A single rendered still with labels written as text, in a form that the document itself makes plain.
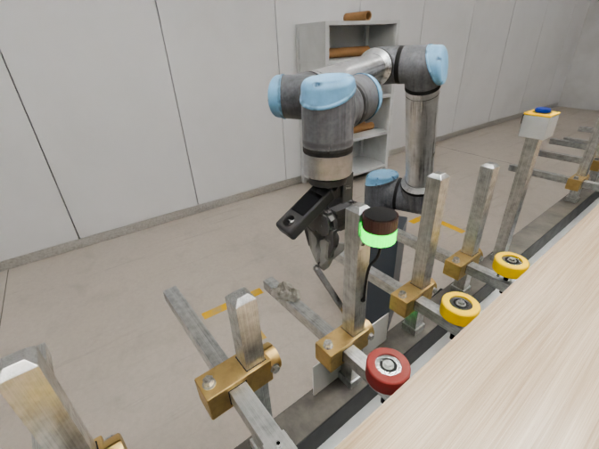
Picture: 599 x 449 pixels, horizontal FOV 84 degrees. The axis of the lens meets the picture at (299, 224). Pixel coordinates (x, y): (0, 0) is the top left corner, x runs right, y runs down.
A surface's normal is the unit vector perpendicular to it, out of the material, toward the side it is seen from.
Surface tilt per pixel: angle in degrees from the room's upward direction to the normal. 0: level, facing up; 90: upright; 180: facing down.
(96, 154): 90
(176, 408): 0
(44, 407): 90
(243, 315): 90
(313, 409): 0
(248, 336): 90
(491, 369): 0
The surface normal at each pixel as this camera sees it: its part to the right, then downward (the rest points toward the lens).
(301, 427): -0.04, -0.87
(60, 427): 0.62, 0.36
